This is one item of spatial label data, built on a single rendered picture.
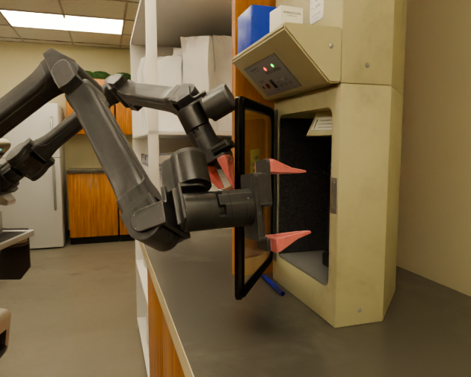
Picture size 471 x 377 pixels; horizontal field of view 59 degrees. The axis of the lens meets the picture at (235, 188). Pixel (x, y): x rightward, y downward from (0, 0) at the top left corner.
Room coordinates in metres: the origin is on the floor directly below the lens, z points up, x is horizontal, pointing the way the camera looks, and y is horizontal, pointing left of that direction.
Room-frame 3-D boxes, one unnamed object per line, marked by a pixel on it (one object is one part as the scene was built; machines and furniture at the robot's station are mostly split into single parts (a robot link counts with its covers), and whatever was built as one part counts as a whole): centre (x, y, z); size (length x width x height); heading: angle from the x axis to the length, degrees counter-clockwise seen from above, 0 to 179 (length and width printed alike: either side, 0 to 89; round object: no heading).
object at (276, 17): (0.89, -0.10, 1.54); 0.05 x 0.05 x 0.06; 22
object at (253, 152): (0.93, -0.05, 1.19); 0.30 x 0.01 x 0.40; 163
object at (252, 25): (1.00, -0.07, 1.56); 0.10 x 0.10 x 0.09; 17
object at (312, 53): (0.92, -0.09, 1.46); 0.32 x 0.12 x 0.10; 17
